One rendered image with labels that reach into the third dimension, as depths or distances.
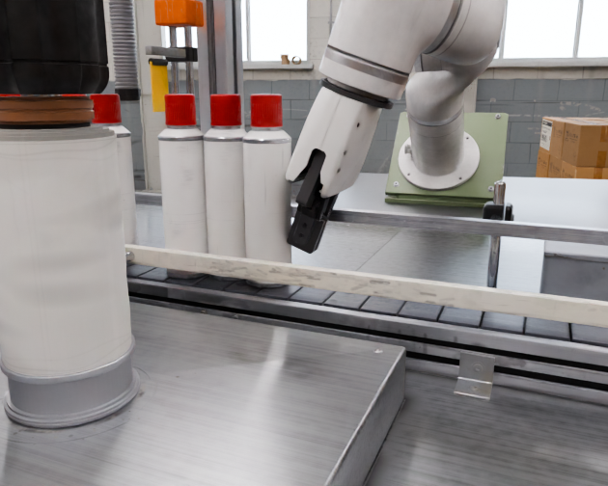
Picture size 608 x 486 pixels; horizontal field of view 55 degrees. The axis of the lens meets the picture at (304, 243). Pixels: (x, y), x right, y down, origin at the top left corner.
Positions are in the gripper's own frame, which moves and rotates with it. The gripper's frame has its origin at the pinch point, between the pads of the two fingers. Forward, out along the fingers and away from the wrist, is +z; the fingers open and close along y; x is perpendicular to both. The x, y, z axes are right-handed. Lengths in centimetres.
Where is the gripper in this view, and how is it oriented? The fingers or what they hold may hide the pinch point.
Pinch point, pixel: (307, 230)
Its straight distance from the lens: 62.1
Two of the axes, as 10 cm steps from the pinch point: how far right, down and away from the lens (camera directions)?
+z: -3.2, 8.8, 3.6
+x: 8.7, 4.2, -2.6
